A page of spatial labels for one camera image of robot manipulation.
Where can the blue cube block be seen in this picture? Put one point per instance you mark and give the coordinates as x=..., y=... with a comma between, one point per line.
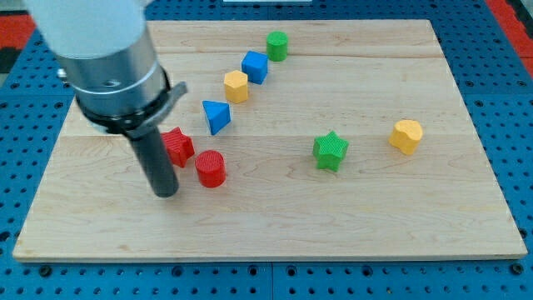
x=255, y=66

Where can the green cylinder block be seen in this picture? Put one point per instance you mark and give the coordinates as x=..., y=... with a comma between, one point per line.
x=277, y=46

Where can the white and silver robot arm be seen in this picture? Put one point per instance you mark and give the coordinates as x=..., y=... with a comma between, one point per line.
x=106, y=54

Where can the yellow hexagon block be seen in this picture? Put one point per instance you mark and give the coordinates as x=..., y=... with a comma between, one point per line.
x=236, y=86

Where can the green star block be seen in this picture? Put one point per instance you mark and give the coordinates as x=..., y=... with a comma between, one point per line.
x=329, y=151

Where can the black clamp ring mount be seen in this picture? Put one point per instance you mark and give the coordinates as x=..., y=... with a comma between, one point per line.
x=140, y=122

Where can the blue triangle block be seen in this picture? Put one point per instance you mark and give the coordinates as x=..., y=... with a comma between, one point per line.
x=217, y=115

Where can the yellow heart block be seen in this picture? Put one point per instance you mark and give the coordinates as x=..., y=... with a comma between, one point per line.
x=406, y=136

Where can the light wooden board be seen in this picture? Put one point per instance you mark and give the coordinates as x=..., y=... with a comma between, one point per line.
x=355, y=77

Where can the red star block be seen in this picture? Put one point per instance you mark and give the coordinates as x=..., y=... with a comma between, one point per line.
x=179, y=146

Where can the red cylinder block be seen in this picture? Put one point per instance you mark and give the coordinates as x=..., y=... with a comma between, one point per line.
x=211, y=168

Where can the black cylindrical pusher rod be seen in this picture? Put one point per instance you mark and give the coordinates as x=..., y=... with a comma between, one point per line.
x=155, y=162

